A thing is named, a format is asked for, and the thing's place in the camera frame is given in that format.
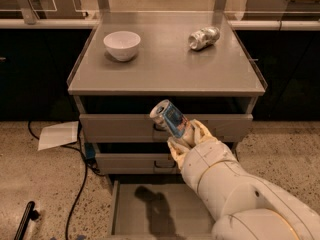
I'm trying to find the black cable left floor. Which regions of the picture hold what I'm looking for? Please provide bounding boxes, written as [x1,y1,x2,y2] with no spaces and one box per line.
[27,120,104,240]

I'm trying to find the black floor tool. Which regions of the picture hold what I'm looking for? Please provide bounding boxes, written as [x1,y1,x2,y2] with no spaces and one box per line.
[14,201,40,240]

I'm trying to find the top grey drawer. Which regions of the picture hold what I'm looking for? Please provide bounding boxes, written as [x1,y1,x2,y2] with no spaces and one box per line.
[79,114,253,143]

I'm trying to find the crushed silver can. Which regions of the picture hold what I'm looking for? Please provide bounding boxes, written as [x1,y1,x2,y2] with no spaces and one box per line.
[188,26,220,51]

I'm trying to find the blue small box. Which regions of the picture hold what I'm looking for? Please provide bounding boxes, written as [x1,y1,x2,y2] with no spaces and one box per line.
[84,143,95,160]

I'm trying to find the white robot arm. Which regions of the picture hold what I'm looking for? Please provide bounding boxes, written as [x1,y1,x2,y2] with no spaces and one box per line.
[168,120,320,240]

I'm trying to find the white paper sheet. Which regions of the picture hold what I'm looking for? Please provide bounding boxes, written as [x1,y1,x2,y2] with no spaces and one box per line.
[38,121,79,150]

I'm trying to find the blue silver redbull can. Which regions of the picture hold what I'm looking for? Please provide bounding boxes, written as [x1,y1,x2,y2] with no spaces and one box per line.
[149,99,192,138]

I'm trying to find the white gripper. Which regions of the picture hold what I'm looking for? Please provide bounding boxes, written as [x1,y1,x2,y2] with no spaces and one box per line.
[167,119,236,192]

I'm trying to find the grey drawer cabinet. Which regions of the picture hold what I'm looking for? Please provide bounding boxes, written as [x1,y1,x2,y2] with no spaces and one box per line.
[66,10,268,240]

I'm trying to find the white ceramic bowl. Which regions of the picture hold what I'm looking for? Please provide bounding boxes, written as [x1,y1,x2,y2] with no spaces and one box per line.
[103,31,141,62]

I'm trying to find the middle grey drawer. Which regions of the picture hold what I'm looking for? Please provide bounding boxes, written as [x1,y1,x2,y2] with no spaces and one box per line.
[96,153,180,174]

